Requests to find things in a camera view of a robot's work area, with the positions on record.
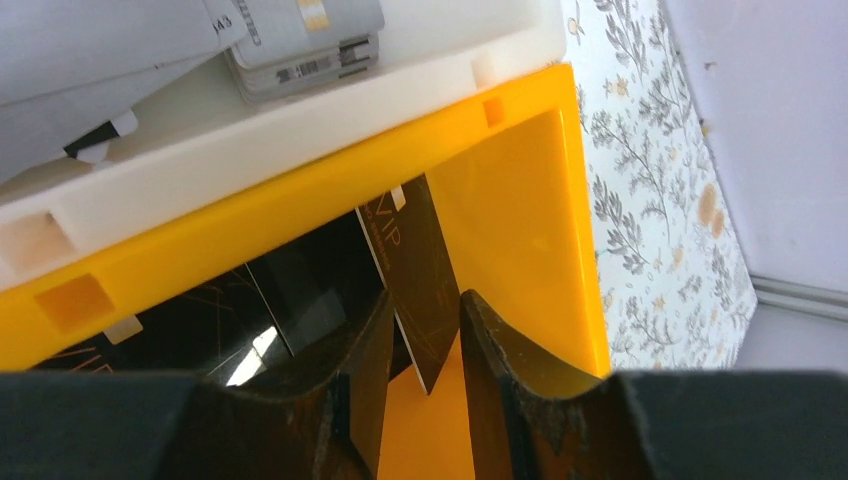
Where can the black credit card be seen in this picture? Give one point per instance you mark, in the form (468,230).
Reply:
(404,235)
(256,315)

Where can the white plastic bin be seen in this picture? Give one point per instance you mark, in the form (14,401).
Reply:
(198,141)

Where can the yellow plastic divided bin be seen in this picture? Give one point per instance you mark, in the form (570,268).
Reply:
(511,190)

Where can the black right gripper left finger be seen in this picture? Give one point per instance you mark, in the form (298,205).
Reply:
(317,416)

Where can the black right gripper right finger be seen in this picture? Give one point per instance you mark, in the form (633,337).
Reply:
(534,416)

